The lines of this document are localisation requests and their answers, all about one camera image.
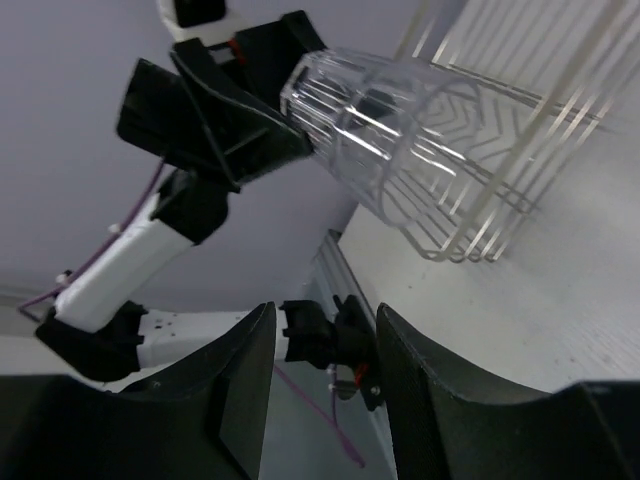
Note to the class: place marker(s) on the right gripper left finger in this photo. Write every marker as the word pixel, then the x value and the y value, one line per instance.
pixel 201 418

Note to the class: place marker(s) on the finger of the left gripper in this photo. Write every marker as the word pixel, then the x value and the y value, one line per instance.
pixel 199 118

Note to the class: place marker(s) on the metal wire dish rack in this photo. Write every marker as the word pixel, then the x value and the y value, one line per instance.
pixel 527 83

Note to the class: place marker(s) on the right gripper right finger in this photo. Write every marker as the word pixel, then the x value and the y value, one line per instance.
pixel 451 419

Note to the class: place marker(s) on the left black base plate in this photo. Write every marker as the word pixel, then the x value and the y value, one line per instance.
pixel 357 349

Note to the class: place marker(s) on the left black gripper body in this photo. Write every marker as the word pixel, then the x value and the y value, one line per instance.
pixel 264 56

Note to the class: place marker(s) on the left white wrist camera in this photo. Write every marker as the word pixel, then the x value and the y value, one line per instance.
pixel 210 21

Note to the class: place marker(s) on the clear glass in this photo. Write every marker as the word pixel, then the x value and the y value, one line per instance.
pixel 396 134

